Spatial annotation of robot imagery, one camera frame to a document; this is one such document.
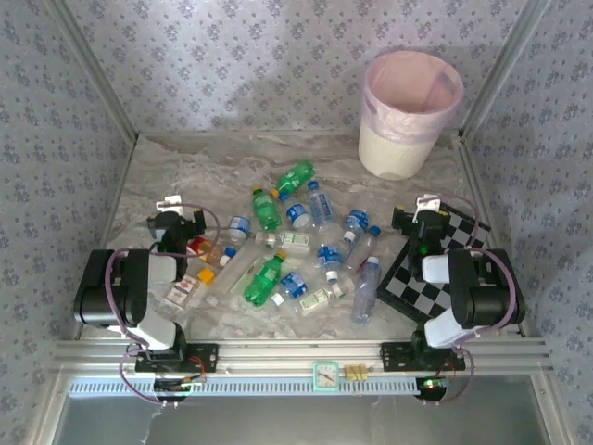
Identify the white waste bin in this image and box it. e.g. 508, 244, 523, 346
357, 50, 465, 182

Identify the aluminium side rail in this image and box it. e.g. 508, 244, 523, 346
456, 132, 532, 337

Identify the right black controller board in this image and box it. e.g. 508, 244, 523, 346
413, 375, 453, 402

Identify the black controller board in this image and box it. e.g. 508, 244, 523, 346
413, 375, 453, 402
152, 375, 208, 402

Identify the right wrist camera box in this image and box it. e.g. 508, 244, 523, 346
415, 194, 441, 215

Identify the grey metal panel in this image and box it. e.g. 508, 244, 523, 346
50, 375, 557, 445

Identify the plain clear bottle blue cap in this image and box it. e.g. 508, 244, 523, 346
350, 256, 384, 325
345, 225, 383, 273

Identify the grey slotted cable duct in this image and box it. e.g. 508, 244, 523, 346
67, 375, 421, 398

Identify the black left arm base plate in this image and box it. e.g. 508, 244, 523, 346
134, 342, 220, 375

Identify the red yellow packet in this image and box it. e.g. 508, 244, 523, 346
187, 235, 212, 259

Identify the aluminium frame post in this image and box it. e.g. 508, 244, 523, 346
45, 0, 140, 143
458, 0, 555, 143

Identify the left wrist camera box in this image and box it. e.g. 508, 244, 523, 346
156, 195, 185, 215

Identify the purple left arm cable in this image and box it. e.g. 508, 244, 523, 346
104, 202, 223, 412

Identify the wooden clip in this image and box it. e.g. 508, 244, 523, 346
343, 364, 371, 383

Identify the aluminium mounting rail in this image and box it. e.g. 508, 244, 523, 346
50, 337, 555, 372

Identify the black white chessboard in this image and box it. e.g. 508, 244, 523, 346
374, 198, 493, 325

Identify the left black controller board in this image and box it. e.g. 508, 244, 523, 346
152, 375, 208, 402

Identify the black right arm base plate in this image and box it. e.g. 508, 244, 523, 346
380, 341, 466, 374

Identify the clear bottle orange cap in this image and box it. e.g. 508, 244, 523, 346
161, 267, 218, 311

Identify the tall clear bottle blue print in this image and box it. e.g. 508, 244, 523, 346
306, 180, 342, 238

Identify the pink plastic bin liner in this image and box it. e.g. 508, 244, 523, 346
360, 50, 465, 145

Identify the green plastic bottle yellow cap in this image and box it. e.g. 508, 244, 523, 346
249, 184, 283, 233
243, 249, 289, 308
270, 159, 317, 201

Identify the small teal clock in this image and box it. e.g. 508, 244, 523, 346
312, 361, 341, 393

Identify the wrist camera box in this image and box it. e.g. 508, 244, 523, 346
415, 194, 441, 215
156, 195, 185, 215

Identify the amber bottle blue cap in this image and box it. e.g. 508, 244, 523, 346
199, 245, 238, 268

